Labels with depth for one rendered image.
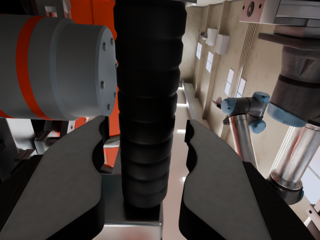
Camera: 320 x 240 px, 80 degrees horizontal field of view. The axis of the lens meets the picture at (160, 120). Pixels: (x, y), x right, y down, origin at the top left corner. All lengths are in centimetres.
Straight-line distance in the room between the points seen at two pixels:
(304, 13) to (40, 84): 53
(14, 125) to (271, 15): 55
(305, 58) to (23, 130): 65
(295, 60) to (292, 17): 12
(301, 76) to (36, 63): 60
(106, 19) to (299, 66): 60
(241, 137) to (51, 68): 78
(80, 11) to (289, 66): 67
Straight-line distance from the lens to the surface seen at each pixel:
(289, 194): 96
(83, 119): 63
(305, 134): 83
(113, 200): 17
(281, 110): 68
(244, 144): 89
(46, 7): 57
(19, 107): 29
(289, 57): 64
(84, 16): 79
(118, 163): 27
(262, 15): 54
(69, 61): 25
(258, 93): 100
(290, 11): 56
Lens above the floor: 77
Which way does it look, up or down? 29 degrees up
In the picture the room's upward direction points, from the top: 176 degrees counter-clockwise
